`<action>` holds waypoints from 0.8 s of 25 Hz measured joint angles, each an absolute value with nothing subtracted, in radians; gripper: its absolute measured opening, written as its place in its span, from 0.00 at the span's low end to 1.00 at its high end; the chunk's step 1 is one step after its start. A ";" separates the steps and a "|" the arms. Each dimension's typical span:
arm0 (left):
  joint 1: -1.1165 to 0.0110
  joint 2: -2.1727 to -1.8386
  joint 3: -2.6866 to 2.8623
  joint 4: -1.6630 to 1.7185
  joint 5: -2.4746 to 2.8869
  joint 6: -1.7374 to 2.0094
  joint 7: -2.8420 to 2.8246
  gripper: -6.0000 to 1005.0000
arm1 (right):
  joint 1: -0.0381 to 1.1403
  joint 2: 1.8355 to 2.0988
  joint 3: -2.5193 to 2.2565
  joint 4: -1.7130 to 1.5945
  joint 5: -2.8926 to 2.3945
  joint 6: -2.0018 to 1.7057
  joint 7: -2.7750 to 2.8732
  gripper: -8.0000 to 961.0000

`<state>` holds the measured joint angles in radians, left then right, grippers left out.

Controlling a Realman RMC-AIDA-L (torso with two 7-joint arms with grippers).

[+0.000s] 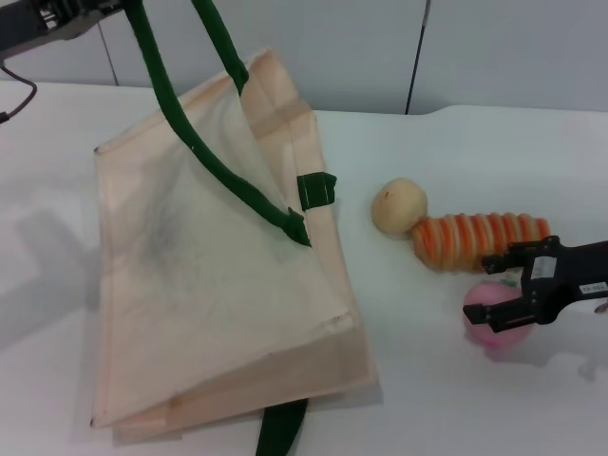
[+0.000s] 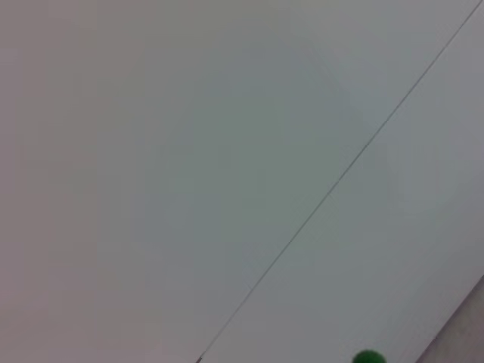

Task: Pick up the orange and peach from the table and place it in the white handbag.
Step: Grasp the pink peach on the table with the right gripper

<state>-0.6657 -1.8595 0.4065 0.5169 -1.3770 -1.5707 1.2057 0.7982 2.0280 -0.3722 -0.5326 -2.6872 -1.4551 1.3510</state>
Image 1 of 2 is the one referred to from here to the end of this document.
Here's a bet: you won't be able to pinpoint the orange striped bread roll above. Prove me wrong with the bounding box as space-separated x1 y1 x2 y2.
410 212 552 275

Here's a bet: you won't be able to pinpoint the thin black background rod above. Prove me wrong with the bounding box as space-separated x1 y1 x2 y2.
404 0 433 116

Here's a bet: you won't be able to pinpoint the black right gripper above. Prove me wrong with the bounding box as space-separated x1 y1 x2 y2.
462 235 608 334

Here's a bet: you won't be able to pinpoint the left arm cable with plug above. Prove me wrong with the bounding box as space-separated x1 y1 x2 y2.
0 65 38 125

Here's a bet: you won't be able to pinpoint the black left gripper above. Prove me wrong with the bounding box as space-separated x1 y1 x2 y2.
0 0 125 61

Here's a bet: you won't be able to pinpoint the cream canvas handbag green handles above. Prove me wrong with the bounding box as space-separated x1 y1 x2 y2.
87 0 382 456

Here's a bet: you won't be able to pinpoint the beige toy potato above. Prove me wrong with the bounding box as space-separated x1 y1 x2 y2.
370 177 428 235

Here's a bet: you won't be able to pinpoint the pink toy peach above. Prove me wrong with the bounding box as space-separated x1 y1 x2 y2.
463 277 534 363

